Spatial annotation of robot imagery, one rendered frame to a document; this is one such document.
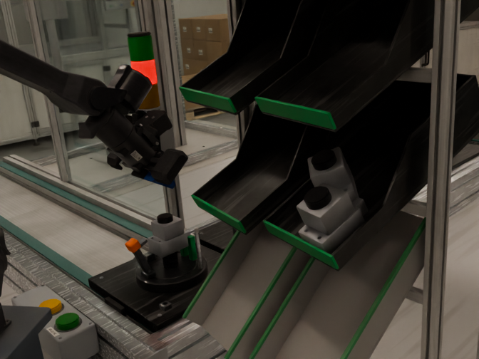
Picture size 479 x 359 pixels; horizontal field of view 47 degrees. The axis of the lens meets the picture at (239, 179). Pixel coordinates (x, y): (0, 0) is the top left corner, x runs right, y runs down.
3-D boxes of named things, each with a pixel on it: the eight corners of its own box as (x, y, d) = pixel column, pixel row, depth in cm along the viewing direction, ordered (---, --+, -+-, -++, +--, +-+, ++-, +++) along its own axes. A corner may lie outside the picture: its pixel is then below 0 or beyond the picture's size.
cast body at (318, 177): (362, 208, 67) (343, 164, 64) (328, 219, 68) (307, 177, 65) (351, 169, 74) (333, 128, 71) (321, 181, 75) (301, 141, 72)
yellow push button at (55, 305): (45, 322, 99) (43, 313, 98) (36, 314, 102) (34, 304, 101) (66, 313, 101) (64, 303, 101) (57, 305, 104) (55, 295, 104)
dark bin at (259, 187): (246, 236, 72) (221, 194, 68) (197, 207, 83) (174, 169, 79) (385, 111, 80) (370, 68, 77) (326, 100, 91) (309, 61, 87)
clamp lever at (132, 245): (147, 276, 103) (129, 246, 99) (141, 273, 104) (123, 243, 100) (161, 263, 105) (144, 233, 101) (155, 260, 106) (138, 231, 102)
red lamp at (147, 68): (142, 86, 114) (139, 63, 113) (129, 84, 118) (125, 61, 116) (162, 82, 117) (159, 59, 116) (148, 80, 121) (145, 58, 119)
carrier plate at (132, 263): (157, 335, 93) (156, 324, 92) (89, 287, 110) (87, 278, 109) (259, 279, 108) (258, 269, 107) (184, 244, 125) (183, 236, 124)
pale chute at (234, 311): (246, 369, 77) (225, 359, 75) (201, 325, 88) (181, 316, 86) (350, 201, 81) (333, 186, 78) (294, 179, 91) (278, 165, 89)
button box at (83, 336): (65, 371, 94) (58, 340, 92) (16, 324, 109) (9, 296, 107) (101, 352, 98) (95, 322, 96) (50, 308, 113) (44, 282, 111)
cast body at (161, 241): (162, 258, 103) (157, 224, 101) (148, 251, 106) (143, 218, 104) (197, 242, 108) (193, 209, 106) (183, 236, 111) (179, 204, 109)
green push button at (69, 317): (63, 337, 94) (61, 328, 93) (53, 328, 97) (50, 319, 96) (85, 328, 96) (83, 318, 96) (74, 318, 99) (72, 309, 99)
